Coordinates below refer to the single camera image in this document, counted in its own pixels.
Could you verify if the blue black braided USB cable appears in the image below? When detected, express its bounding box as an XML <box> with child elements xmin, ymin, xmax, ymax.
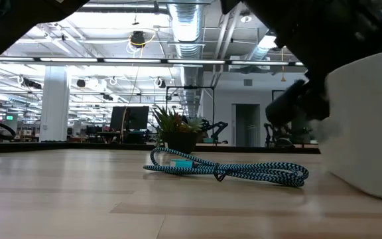
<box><xmin>143</xmin><ymin>147</ymin><xmax>310</xmax><ymax>188</ymax></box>

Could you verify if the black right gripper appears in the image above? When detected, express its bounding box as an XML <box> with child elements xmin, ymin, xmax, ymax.
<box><xmin>265</xmin><ymin>79</ymin><xmax>331</xmax><ymax>127</ymax></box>

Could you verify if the white square pillar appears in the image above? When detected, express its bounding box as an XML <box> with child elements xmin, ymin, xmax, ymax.
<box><xmin>39</xmin><ymin>65</ymin><xmax>70</xmax><ymax>143</ymax></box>

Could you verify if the silver ribbed air duct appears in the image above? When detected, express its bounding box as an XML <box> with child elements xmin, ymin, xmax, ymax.
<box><xmin>167</xmin><ymin>3</ymin><xmax>206</xmax><ymax>118</ymax></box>

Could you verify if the black table edge rail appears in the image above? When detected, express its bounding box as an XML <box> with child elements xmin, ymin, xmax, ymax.
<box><xmin>0</xmin><ymin>141</ymin><xmax>321</xmax><ymax>155</ymax></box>

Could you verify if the silver slanted air duct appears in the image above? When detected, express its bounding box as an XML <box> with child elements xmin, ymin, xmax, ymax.
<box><xmin>243</xmin><ymin>33</ymin><xmax>278</xmax><ymax>62</ymax></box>

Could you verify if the black computer monitor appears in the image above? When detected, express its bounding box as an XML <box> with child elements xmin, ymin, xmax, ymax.
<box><xmin>110</xmin><ymin>106</ymin><xmax>150</xmax><ymax>131</ymax></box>

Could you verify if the potted succulent plant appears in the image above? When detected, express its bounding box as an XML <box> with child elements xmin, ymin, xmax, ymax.
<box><xmin>153</xmin><ymin>106</ymin><xmax>206</xmax><ymax>155</ymax></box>

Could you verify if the linear ceiling light strip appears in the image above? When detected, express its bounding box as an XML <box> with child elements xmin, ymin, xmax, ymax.
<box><xmin>0</xmin><ymin>56</ymin><xmax>306</xmax><ymax>67</ymax></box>

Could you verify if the grey door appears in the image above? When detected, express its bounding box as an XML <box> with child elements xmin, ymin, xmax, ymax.
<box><xmin>232</xmin><ymin>104</ymin><xmax>261</xmax><ymax>147</ymax></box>

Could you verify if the hanging black cable reel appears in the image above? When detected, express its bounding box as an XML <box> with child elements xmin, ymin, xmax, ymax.
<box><xmin>129</xmin><ymin>30</ymin><xmax>157</xmax><ymax>47</ymax></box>

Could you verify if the translucent white plastic bin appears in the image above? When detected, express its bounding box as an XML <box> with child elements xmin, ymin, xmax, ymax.
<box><xmin>310</xmin><ymin>48</ymin><xmax>382</xmax><ymax>202</ymax></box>

